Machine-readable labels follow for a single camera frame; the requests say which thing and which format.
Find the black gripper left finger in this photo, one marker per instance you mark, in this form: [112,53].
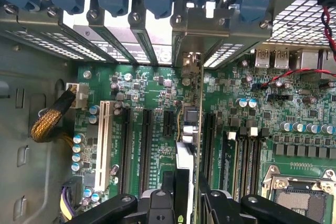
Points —
[157,208]

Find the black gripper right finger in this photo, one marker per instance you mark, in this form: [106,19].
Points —
[223,208]

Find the green RAM stick black chips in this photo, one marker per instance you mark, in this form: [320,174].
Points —
[228,166]

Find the long black expansion slot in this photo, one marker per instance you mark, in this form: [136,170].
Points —
[145,150]
[125,150]
[210,145]

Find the silver CPU socket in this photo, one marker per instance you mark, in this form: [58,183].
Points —
[299,197]

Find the white PCI expansion slot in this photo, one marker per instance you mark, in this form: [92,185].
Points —
[105,145]

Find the short black expansion slot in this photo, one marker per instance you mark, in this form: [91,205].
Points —
[169,123]

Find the green Dell motherboard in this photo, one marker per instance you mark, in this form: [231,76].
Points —
[157,90]

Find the white power connector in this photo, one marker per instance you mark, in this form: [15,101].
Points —
[81,95]

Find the silver USB port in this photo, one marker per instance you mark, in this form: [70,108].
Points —
[281,57]
[262,57]

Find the silver vented slot cover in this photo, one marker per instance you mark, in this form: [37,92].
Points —
[39,41]
[228,51]
[110,37]
[78,47]
[144,40]

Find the silver rear port block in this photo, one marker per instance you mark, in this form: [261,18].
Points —
[328,64]
[304,60]

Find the open silver PC case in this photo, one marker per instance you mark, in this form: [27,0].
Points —
[26,77]

